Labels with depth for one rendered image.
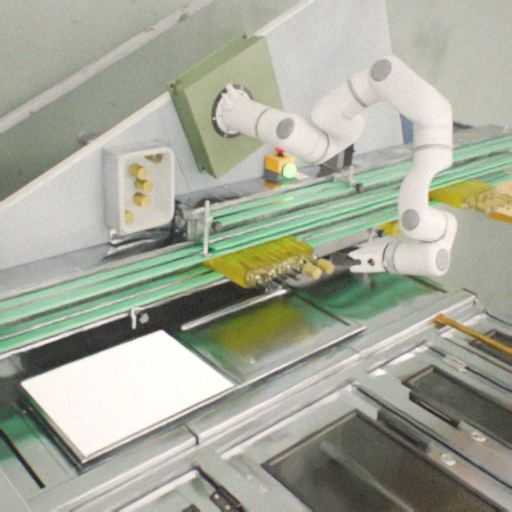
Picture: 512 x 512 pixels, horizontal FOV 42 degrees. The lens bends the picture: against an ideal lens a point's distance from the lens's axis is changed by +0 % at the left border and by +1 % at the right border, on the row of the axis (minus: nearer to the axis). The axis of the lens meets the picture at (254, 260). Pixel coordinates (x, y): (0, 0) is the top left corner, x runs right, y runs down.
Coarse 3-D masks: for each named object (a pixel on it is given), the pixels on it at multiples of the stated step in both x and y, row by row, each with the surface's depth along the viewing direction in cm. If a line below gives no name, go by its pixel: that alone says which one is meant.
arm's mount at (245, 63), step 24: (240, 48) 187; (264, 48) 189; (192, 72) 184; (216, 72) 182; (240, 72) 187; (264, 72) 193; (192, 96) 180; (216, 96) 185; (264, 96) 197; (192, 120) 185; (216, 120) 188; (192, 144) 195; (216, 144) 192; (240, 144) 198; (264, 144) 204; (216, 168) 195
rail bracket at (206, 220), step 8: (208, 200) 182; (208, 208) 182; (192, 216) 187; (200, 216) 185; (208, 216) 183; (200, 224) 185; (208, 224) 183; (216, 224) 180; (208, 232) 185; (208, 240) 186; (208, 256) 188
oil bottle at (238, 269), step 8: (224, 256) 193; (232, 256) 193; (208, 264) 198; (216, 264) 195; (224, 264) 192; (232, 264) 189; (240, 264) 189; (248, 264) 189; (224, 272) 193; (232, 272) 190; (240, 272) 187; (248, 272) 185; (256, 272) 186; (232, 280) 191; (240, 280) 188; (248, 280) 186; (248, 288) 187
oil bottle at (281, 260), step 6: (252, 246) 200; (258, 246) 200; (264, 246) 201; (258, 252) 197; (264, 252) 197; (270, 252) 197; (276, 252) 197; (270, 258) 194; (276, 258) 194; (282, 258) 194; (288, 258) 195; (276, 264) 192; (282, 264) 192; (288, 264) 194; (282, 270) 193
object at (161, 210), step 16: (128, 160) 182; (144, 160) 185; (128, 176) 184; (160, 176) 188; (128, 192) 186; (144, 192) 189; (160, 192) 190; (128, 208) 188; (160, 208) 192; (128, 224) 184; (144, 224) 185; (160, 224) 188
